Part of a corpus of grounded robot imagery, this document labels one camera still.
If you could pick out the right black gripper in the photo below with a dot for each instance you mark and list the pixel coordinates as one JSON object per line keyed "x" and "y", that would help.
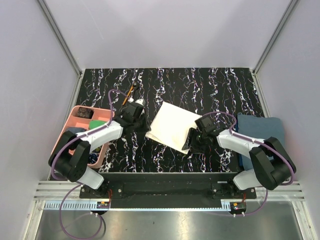
{"x": 197, "y": 149}

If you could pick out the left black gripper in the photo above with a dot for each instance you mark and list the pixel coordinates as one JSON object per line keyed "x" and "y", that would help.
{"x": 146, "y": 128}

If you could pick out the white cloth napkin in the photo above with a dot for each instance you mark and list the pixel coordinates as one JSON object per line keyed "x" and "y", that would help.
{"x": 171, "y": 125}

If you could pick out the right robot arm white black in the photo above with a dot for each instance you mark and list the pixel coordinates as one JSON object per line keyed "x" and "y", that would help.
{"x": 271, "y": 164}

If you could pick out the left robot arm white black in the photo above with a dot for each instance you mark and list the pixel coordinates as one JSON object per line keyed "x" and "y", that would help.
{"x": 70, "y": 156}

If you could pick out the green cloth in tray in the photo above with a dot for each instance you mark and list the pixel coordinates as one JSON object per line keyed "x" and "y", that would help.
{"x": 95, "y": 124}

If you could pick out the dark patterned cloth in tray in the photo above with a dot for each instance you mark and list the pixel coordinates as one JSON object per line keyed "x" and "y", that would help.
{"x": 84, "y": 112}

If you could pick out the grey blue cloth in tray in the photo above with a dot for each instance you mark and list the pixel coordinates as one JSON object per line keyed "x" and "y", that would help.
{"x": 75, "y": 130}

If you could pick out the pink compartment tray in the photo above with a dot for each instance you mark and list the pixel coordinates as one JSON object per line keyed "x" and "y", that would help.
{"x": 73, "y": 121}

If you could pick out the blue folded cloth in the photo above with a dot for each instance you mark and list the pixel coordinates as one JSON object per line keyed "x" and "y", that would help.
{"x": 260, "y": 127}

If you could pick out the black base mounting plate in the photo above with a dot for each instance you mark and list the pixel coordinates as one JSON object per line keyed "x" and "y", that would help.
{"x": 155, "y": 191}

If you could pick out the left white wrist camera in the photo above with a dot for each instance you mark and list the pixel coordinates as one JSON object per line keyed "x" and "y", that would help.
{"x": 140, "y": 101}

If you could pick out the orange handled utensil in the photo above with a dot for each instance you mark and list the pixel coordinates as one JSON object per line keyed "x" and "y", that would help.
{"x": 128, "y": 95}

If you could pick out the black handled utensil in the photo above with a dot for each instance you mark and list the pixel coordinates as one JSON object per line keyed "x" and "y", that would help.
{"x": 136, "y": 86}

